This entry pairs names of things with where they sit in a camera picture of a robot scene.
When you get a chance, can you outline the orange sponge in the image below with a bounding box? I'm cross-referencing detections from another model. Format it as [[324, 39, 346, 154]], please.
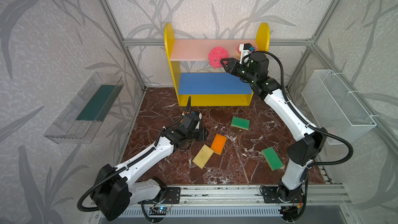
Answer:
[[210, 134, 227, 155]]

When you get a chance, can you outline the white wire mesh basket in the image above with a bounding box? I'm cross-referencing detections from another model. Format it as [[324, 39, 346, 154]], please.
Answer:
[[302, 69, 377, 143]]

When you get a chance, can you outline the clear plastic wall tray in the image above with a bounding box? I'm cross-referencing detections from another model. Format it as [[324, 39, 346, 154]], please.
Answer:
[[44, 72, 124, 144]]

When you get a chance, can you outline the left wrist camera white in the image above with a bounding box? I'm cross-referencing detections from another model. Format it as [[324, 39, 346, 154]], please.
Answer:
[[191, 111, 202, 130]]

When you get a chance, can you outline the yellow shelf with coloured boards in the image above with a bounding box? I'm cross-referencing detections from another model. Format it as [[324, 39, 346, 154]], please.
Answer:
[[164, 22, 271, 106]]

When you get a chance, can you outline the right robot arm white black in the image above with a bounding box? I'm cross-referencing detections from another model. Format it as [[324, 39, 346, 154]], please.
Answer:
[[220, 51, 353, 203]]

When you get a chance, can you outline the green sponge lower right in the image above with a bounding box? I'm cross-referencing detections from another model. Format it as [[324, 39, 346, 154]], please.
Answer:
[[261, 147, 284, 171]]

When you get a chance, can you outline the green sponge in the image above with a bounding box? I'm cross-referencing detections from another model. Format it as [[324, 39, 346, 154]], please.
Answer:
[[261, 147, 284, 171], [231, 116, 250, 130]]

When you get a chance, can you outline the green circuit board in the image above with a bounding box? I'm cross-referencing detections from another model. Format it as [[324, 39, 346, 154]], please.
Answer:
[[150, 206, 172, 216]]

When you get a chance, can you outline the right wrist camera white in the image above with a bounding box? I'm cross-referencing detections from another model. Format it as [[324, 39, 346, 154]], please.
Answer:
[[240, 43, 256, 58]]

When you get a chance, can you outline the pink smiley sponge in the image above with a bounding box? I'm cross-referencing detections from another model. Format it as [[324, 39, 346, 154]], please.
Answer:
[[235, 45, 241, 59], [208, 47, 229, 68]]

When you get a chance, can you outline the dark green tray liner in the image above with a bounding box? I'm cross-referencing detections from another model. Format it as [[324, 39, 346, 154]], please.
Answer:
[[76, 85, 123, 122]]

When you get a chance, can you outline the yellow sponge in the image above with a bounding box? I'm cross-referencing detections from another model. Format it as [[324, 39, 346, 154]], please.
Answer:
[[192, 145, 214, 169]]

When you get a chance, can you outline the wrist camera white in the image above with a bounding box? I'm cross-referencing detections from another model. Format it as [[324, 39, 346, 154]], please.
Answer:
[[191, 111, 202, 130], [240, 43, 256, 58]]

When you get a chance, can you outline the green sponge upper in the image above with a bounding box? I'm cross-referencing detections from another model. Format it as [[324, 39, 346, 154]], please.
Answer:
[[231, 116, 250, 130]]

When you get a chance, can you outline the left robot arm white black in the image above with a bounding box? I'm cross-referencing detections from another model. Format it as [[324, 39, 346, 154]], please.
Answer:
[[77, 111, 208, 221]]

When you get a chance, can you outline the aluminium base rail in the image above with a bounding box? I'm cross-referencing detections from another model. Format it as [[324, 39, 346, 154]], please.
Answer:
[[90, 185, 352, 207]]

